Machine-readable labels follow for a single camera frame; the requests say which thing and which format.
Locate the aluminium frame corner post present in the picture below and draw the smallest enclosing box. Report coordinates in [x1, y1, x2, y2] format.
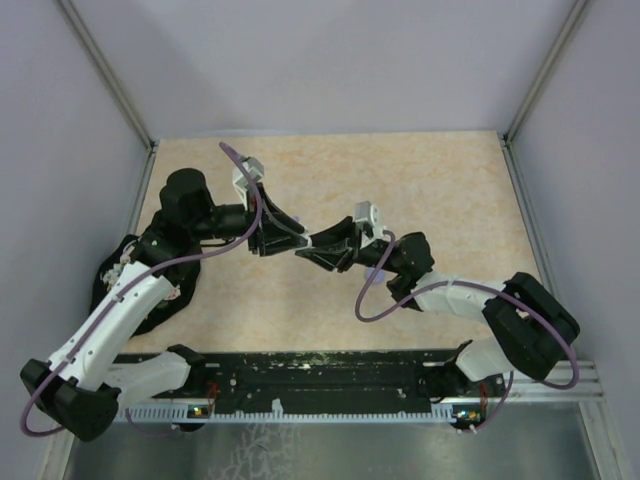
[53, 0, 160, 156]
[499, 0, 591, 147]

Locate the aluminium frame corner post left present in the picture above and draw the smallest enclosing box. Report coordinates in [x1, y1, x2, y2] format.
[53, 0, 160, 156]

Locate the aluminium frame corner post right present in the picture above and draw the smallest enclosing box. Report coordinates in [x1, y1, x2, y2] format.
[499, 0, 591, 147]

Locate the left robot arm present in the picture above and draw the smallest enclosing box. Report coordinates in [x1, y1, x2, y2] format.
[20, 167, 312, 442]

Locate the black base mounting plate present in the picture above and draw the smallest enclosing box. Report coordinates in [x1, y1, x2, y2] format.
[149, 349, 506, 416]

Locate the white slotted cable duct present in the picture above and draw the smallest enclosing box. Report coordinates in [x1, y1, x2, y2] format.
[128, 400, 480, 424]

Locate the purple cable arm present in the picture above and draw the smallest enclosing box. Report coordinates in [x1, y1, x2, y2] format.
[354, 230, 582, 434]
[18, 141, 265, 439]

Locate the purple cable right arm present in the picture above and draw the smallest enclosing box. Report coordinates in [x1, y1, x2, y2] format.
[354, 230, 582, 434]

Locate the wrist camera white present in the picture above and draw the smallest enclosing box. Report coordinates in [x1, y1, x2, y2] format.
[232, 157, 264, 211]
[353, 201, 384, 249]

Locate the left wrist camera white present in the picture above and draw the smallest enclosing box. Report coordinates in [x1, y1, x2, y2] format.
[232, 157, 264, 211]

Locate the black floral printed cloth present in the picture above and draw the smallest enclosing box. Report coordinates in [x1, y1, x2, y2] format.
[89, 234, 201, 336]

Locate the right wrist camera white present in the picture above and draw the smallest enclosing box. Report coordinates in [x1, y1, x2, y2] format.
[353, 201, 384, 249]

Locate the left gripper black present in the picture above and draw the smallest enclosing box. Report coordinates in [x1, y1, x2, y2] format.
[190, 181, 308, 256]

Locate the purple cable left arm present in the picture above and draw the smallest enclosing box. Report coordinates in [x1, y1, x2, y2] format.
[18, 141, 265, 439]

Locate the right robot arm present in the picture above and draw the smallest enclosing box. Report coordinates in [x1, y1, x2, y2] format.
[296, 218, 580, 396]

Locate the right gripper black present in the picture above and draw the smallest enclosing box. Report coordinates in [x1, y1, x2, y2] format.
[296, 217, 403, 274]

